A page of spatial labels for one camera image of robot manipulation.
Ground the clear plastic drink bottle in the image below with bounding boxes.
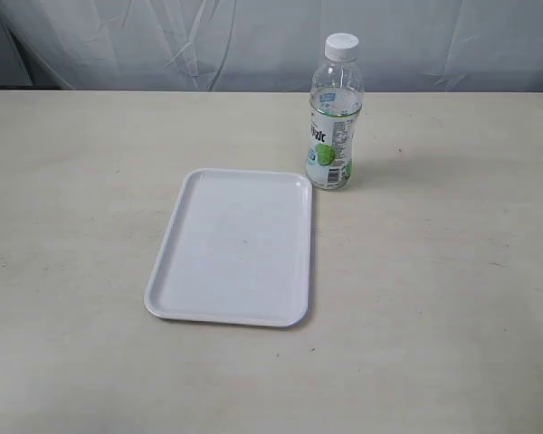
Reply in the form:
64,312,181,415
305,33,364,190

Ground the white rectangular plastic tray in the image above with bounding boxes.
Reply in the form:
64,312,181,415
144,168,313,328

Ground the white fabric backdrop curtain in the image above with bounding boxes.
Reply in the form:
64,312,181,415
0,1,543,91

